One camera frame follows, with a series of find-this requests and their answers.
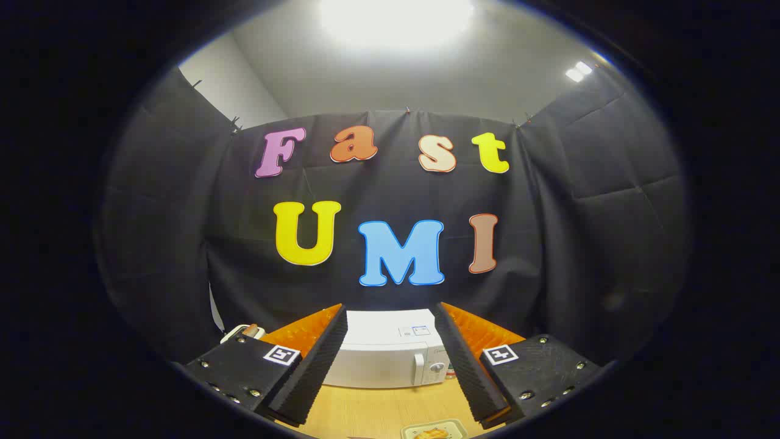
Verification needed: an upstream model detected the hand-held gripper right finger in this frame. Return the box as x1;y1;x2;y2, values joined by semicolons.
434;302;601;429

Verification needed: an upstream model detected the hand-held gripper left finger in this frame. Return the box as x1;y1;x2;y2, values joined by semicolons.
183;303;349;427

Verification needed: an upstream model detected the white microwave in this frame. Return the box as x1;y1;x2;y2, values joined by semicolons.
323;309;452;389

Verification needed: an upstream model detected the small white rectangular plate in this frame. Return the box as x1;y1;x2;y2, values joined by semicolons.
400;419;469;439

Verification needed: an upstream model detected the white toaster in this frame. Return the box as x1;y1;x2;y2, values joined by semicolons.
221;324;266;343

